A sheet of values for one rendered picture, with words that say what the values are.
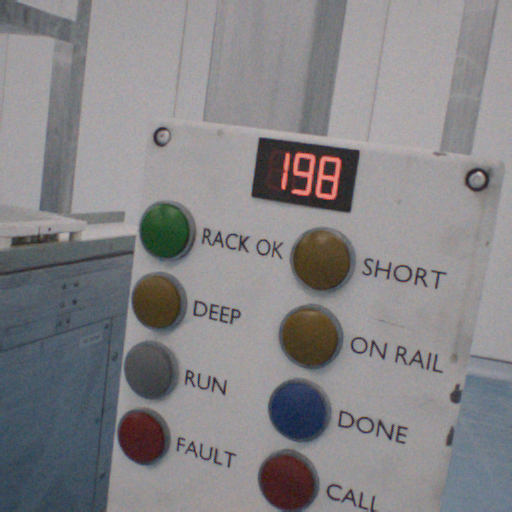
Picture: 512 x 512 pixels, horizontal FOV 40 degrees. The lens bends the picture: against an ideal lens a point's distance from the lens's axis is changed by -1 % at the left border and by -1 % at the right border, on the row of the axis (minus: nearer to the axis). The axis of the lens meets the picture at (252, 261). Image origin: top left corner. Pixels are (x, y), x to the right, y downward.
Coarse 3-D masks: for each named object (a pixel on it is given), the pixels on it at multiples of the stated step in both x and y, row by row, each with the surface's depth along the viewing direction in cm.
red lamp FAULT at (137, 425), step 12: (132, 420) 36; (144, 420) 35; (156, 420) 35; (120, 432) 36; (132, 432) 36; (144, 432) 35; (156, 432) 35; (132, 444) 36; (144, 444) 35; (156, 444) 35; (132, 456) 36; (144, 456) 35; (156, 456) 35
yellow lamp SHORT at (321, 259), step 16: (304, 240) 31; (320, 240) 31; (336, 240) 31; (304, 256) 31; (320, 256) 31; (336, 256) 31; (304, 272) 31; (320, 272) 31; (336, 272) 31; (320, 288) 31
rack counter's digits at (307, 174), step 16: (272, 160) 32; (288, 160) 32; (304, 160) 31; (320, 160) 31; (336, 160) 31; (272, 176) 32; (288, 176) 32; (304, 176) 31; (320, 176) 31; (336, 176) 31; (288, 192) 32; (304, 192) 32; (320, 192) 31; (336, 192) 31
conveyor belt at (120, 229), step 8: (120, 224) 201; (128, 224) 204; (64, 232) 171; (88, 232) 177; (96, 232) 179; (104, 232) 181; (112, 232) 183; (120, 232) 185; (128, 232) 187; (88, 256) 145; (96, 256) 148; (104, 256) 151; (32, 264) 129; (40, 264) 131; (48, 264) 133; (0, 272) 121
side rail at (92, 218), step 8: (64, 216) 177; (72, 216) 180; (80, 216) 184; (88, 216) 187; (96, 216) 190; (104, 216) 194; (112, 216) 198; (120, 216) 202; (88, 224) 187; (96, 224) 191
